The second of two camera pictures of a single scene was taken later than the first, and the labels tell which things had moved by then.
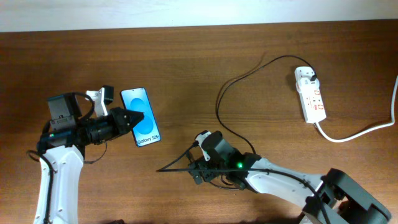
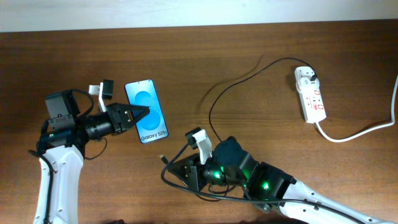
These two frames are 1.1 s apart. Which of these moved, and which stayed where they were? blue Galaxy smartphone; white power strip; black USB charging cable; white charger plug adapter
Moved: black USB charging cable; blue Galaxy smartphone
Stayed: white charger plug adapter; white power strip
